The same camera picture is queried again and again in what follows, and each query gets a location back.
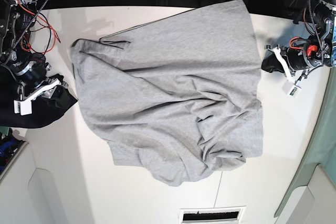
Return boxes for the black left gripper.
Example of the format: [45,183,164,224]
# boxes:
[261,39,321,74]

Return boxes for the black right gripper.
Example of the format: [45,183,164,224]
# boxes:
[9,60,70,106]

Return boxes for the grey t-shirt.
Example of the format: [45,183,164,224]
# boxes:
[70,0,263,186]

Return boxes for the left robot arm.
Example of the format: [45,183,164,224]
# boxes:
[261,0,335,77]

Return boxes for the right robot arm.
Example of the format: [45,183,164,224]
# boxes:
[1,0,71,114]

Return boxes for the dark navy cloth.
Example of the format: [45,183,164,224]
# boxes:
[1,67,77,129]

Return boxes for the blue objects in bin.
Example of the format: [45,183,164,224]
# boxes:
[0,128,24,173]

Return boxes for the white vent slot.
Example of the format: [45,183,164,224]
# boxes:
[178,206,246,224]

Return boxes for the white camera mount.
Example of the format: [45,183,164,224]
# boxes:
[266,45,310,98]
[14,77,68,115]

